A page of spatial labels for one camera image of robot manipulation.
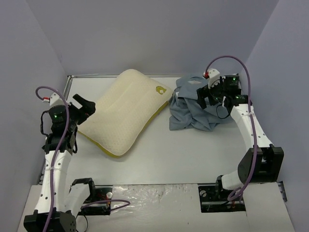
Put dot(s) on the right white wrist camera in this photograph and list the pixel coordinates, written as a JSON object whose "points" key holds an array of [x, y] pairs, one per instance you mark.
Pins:
{"points": [[212, 75]]}

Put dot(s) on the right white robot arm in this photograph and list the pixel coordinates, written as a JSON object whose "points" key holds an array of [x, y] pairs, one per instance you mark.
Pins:
{"points": [[262, 160]]}

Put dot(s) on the cream white pillow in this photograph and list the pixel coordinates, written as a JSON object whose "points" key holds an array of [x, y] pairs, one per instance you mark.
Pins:
{"points": [[124, 110]]}

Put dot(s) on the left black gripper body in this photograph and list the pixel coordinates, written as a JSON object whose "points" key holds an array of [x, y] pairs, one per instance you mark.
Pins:
{"points": [[78, 111]]}

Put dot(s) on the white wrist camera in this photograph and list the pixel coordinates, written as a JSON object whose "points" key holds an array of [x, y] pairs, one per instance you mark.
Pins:
{"points": [[53, 100], [212, 75]]}

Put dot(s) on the striped pillowcase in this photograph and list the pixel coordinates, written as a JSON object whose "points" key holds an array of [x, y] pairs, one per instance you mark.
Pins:
{"points": [[186, 113]]}

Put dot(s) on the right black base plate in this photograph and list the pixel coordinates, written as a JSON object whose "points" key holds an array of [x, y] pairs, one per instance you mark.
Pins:
{"points": [[213, 201]]}

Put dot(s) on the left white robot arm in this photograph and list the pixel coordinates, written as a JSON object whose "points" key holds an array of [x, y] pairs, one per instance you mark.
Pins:
{"points": [[57, 209]]}

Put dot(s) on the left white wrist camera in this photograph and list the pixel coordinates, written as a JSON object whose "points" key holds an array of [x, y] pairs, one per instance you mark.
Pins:
{"points": [[53, 100]]}

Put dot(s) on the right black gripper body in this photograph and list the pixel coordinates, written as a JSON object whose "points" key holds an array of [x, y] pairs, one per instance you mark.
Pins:
{"points": [[204, 93]]}

